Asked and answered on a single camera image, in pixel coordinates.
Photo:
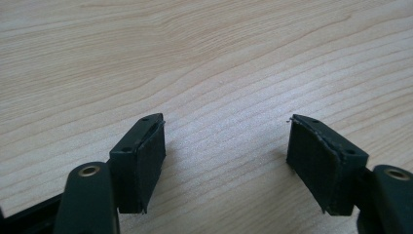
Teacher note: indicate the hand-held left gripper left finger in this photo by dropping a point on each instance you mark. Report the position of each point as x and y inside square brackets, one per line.
[136, 169]

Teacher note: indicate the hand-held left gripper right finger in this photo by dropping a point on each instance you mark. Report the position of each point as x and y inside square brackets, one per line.
[324, 162]

